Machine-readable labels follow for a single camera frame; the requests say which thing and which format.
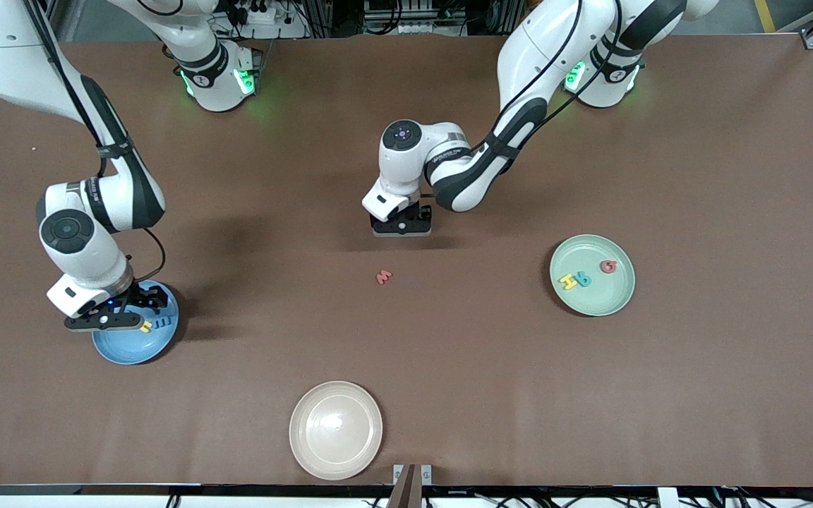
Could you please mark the white power strip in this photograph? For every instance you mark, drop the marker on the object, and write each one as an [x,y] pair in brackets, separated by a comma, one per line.
[269,17]

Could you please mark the metal table edge bracket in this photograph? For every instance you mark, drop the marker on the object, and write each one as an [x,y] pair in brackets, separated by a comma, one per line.
[412,480]

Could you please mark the yellow foam letter H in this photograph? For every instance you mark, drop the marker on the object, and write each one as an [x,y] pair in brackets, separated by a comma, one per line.
[567,282]

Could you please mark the beige plate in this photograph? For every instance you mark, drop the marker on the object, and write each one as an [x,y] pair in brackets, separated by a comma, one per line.
[336,430]

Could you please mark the pink foam letter G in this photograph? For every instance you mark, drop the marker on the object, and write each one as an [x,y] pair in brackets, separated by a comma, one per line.
[608,267]

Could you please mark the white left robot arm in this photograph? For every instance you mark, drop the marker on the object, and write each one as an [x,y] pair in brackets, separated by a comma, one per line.
[540,49]

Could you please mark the teal foam letter R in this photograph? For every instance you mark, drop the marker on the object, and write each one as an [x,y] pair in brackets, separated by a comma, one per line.
[582,280]

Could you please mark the grey equipment box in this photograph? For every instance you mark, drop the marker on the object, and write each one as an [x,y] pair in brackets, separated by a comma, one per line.
[413,25]

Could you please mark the pink foam letter w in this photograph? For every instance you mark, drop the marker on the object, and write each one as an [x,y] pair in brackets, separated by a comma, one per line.
[383,277]

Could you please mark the black base connector box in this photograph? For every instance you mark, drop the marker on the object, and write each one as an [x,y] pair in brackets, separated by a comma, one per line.
[255,63]

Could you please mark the blue foam letter E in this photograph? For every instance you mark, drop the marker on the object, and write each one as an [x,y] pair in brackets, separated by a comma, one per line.
[161,324]

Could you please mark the blue plate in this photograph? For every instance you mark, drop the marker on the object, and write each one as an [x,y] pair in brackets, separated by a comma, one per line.
[138,349]

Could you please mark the green plate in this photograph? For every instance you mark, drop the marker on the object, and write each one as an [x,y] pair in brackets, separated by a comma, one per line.
[604,296]

